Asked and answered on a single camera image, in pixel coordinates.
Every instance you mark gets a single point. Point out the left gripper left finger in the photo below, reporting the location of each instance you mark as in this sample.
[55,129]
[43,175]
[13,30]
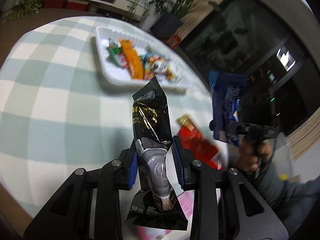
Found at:
[129,167]

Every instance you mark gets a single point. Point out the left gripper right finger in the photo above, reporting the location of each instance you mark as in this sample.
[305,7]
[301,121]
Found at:
[183,158]

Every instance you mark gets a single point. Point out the large red snack bag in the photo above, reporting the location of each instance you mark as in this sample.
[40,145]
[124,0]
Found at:
[201,148]

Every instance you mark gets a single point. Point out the dark blue snack packet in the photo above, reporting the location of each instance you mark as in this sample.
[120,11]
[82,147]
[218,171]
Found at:
[226,90]

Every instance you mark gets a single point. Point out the black snack packet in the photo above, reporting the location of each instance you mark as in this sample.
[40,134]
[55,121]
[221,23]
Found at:
[153,139]

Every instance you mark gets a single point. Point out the pink cartoon candy packet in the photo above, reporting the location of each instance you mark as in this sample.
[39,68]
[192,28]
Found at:
[177,224]

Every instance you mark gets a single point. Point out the gold red biscuit packet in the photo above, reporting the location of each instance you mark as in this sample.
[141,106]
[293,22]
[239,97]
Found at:
[186,123]

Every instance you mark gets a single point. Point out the right forearm grey sleeve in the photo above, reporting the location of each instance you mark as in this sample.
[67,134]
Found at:
[290,201]

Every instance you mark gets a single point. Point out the person's right hand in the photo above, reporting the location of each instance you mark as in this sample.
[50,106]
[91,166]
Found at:
[250,153]

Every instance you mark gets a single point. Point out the orange snack packet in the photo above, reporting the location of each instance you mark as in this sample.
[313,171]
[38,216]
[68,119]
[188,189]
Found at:
[134,62]

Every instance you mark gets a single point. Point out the panda cartoon snack packet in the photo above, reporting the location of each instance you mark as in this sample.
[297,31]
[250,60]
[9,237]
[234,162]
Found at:
[156,65]

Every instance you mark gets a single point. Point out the white plastic tray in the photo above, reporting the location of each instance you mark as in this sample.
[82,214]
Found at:
[114,65]

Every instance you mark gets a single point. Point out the red gift box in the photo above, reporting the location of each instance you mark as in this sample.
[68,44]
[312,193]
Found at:
[173,41]

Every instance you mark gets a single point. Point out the dark blue plant pot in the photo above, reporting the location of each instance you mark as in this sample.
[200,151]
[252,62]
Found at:
[166,26]

